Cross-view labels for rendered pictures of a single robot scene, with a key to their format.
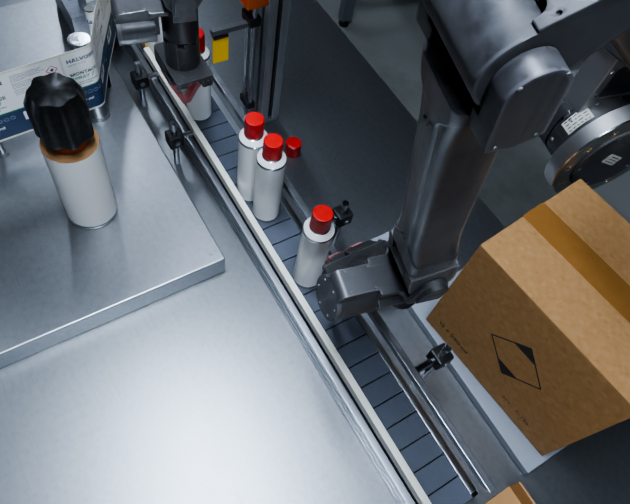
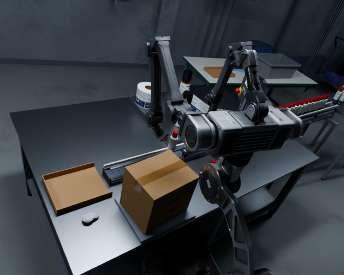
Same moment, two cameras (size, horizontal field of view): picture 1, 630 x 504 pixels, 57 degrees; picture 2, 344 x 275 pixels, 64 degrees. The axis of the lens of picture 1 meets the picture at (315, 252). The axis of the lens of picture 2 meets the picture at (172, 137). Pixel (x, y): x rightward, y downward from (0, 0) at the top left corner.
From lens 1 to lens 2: 1.54 m
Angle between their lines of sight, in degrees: 60
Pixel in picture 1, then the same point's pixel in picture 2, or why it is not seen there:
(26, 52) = not seen: hidden behind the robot
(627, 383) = (132, 167)
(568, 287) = (160, 163)
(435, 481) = (114, 172)
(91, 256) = (167, 124)
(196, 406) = (135, 141)
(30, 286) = not seen: hidden behind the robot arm
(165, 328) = (153, 138)
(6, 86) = (197, 102)
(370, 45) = not seen: outside the picture
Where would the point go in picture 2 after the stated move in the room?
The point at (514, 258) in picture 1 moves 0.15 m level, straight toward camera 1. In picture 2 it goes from (167, 154) to (147, 140)
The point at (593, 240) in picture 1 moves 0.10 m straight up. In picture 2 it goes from (176, 173) to (181, 158)
